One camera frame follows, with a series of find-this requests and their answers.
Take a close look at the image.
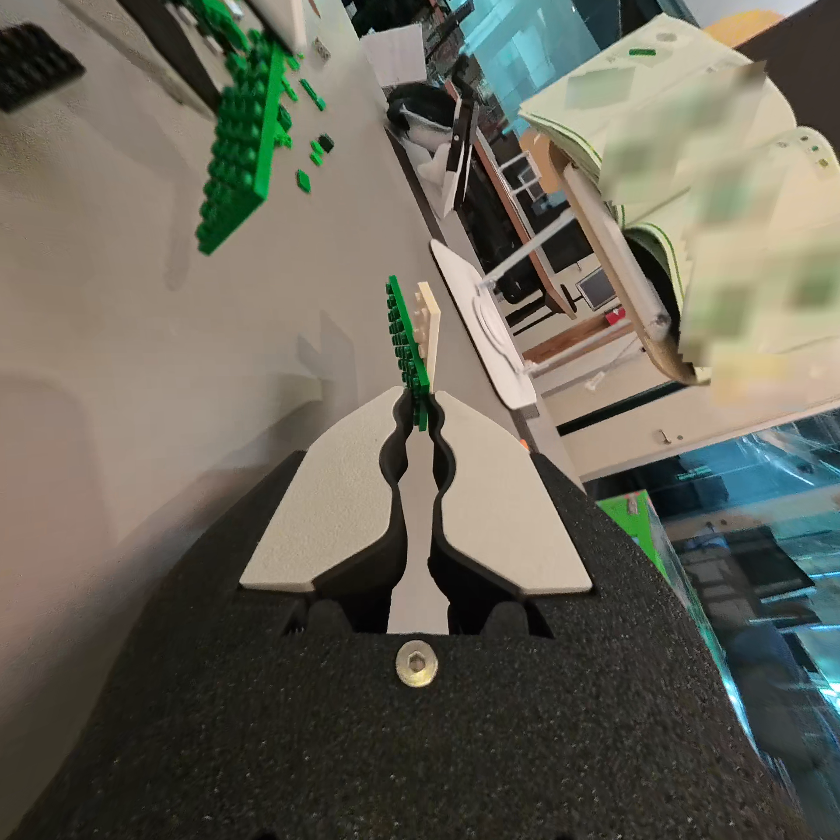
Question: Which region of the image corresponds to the black and white bag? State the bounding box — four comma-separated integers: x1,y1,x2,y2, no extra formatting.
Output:
386,82,476,219

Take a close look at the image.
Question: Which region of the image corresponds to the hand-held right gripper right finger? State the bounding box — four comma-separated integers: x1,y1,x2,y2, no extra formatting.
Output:
428,390,593,599

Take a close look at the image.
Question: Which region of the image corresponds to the white lego plate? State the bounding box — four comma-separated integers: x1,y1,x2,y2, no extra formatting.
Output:
413,282,442,395

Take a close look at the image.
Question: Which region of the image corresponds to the large green lego baseplate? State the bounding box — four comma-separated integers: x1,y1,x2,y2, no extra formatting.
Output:
196,33,291,256

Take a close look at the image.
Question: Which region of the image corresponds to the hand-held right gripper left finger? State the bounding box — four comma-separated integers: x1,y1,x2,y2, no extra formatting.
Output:
238,386,409,596

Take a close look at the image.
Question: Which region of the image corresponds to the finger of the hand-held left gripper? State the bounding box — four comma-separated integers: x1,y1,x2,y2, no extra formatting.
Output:
246,0,307,55

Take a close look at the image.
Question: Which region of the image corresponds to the lego instruction booklet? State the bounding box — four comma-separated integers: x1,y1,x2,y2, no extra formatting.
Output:
518,13,840,408

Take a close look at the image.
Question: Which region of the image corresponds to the white and wooden book stand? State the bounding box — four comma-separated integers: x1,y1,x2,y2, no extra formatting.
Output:
430,128,700,409

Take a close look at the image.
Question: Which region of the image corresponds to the black lego plate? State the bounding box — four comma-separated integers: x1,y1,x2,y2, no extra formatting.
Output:
0,23,87,112

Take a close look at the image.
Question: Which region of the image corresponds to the pile of small green pieces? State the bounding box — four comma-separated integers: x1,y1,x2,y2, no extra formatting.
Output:
177,0,337,193

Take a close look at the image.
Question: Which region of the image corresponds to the green lego box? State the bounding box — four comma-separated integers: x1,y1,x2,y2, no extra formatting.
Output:
594,491,665,573

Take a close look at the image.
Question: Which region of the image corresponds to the white paper sheet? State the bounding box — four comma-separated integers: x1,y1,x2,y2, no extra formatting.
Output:
361,23,428,87

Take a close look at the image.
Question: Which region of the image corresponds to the green lego plate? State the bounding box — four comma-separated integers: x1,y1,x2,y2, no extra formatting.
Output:
385,276,438,433

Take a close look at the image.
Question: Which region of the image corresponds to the small monitor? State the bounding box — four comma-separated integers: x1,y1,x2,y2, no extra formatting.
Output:
576,269,619,311

